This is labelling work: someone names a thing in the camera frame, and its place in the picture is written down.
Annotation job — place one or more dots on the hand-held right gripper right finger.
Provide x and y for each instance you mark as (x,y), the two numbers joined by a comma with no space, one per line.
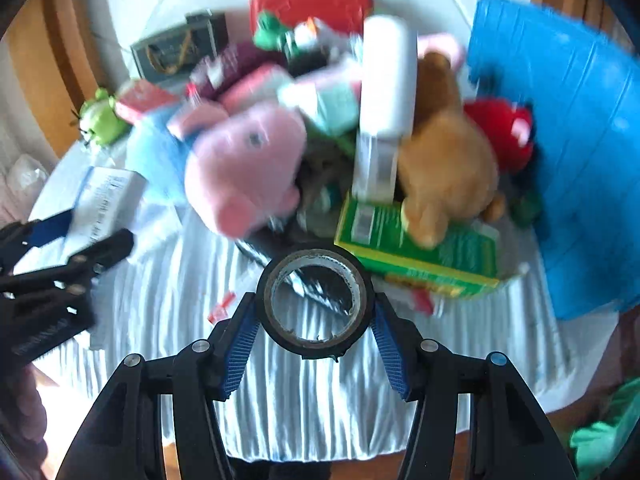
(392,355)

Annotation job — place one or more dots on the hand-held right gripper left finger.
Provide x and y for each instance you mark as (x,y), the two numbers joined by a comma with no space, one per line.
(240,345)

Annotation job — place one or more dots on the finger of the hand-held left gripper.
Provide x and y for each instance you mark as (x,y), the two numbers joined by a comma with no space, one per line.
(100,252)
(45,227)

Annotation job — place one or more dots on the white box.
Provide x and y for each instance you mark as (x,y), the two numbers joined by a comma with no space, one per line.
(107,195)

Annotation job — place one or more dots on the black tape roll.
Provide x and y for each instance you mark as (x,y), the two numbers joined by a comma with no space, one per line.
(310,350)

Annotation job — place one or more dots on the pink box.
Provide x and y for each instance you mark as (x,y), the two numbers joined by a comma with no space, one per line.
(145,100)

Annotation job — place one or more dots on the pig plush with blue body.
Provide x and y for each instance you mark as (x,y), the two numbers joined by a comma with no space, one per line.
(240,170)

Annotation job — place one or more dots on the mint and pink packet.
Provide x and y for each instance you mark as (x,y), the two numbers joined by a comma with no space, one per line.
(330,102)

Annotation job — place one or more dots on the white cylindrical bottle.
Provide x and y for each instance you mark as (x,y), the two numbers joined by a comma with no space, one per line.
(387,75)

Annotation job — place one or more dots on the blue plastic storage crate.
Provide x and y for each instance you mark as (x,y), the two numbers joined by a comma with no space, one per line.
(575,135)

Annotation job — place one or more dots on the person's left forearm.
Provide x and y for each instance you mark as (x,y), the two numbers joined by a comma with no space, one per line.
(22,410)

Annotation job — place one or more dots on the white plastic bag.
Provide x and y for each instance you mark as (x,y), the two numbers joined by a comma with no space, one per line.
(27,175)

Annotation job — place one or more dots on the light blue tablecloth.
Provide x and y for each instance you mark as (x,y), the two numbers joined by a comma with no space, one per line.
(310,410)

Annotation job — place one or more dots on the green carton box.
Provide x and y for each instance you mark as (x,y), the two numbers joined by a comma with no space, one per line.
(380,245)

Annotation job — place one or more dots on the green frog plush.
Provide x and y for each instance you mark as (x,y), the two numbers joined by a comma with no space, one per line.
(102,120)

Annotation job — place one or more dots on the brown bear plush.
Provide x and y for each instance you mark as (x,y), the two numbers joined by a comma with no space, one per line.
(445,160)

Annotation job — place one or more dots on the dark gift box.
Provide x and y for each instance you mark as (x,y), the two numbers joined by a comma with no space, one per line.
(170,50)

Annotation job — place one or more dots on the green cloth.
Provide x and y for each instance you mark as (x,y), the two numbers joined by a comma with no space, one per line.
(610,440)

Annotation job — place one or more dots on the maroon printed cloth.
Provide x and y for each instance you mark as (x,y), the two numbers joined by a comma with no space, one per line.
(240,57)

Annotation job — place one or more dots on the red plush toy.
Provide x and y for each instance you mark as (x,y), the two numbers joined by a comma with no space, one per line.
(492,125)

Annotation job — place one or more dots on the green dinosaur plush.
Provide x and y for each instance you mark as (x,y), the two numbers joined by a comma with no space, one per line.
(270,32)

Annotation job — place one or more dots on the white bird plush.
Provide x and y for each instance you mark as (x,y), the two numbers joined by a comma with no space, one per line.
(312,35)

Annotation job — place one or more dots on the pink pig plush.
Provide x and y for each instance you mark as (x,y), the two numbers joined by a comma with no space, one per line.
(442,42)

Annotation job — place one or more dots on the red toy suitcase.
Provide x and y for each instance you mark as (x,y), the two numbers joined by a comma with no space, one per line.
(310,10)

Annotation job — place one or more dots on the curved wooden frame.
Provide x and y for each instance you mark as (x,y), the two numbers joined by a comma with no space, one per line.
(55,60)

